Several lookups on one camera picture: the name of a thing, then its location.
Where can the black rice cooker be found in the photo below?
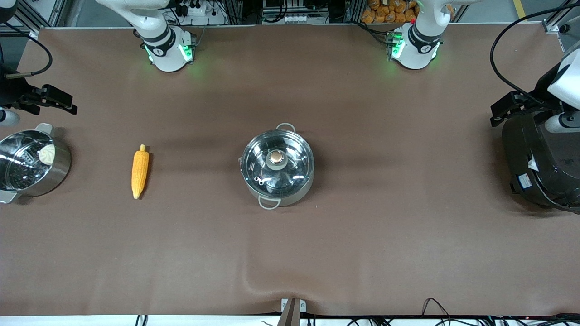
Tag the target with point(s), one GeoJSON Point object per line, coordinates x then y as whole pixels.
{"type": "Point", "coordinates": [539, 167]}

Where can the brown table mat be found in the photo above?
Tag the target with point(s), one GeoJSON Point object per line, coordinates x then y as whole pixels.
{"type": "Point", "coordinates": [362, 253]}

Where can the aluminium frame corner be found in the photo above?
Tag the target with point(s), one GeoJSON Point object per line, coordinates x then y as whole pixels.
{"type": "Point", "coordinates": [556, 25]}

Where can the yellow corn cob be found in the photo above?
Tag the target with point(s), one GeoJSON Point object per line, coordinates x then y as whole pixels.
{"type": "Point", "coordinates": [140, 170]}

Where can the white steamed bun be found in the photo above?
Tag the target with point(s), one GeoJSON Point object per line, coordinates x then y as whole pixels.
{"type": "Point", "coordinates": [47, 154]}

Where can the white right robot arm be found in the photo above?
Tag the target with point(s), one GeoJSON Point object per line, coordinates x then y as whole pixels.
{"type": "Point", "coordinates": [164, 41]}

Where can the white power strip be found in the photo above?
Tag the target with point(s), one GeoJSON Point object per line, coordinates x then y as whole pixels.
{"type": "Point", "coordinates": [195, 9]}

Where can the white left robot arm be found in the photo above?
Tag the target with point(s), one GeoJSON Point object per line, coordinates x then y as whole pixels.
{"type": "Point", "coordinates": [421, 41]}

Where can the steel steamer pot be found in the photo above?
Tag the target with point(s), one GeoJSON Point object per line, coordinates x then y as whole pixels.
{"type": "Point", "coordinates": [54, 174]}

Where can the glass pot lid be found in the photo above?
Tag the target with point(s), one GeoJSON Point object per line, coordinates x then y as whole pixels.
{"type": "Point", "coordinates": [276, 163]}

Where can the white socket strip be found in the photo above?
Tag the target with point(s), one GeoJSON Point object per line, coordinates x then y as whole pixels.
{"type": "Point", "coordinates": [297, 19]}

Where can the bag of orange buns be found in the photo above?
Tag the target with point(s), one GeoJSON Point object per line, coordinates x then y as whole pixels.
{"type": "Point", "coordinates": [385, 11]}

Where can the metal clamp bracket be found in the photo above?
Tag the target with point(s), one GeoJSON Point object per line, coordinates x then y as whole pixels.
{"type": "Point", "coordinates": [292, 310]}

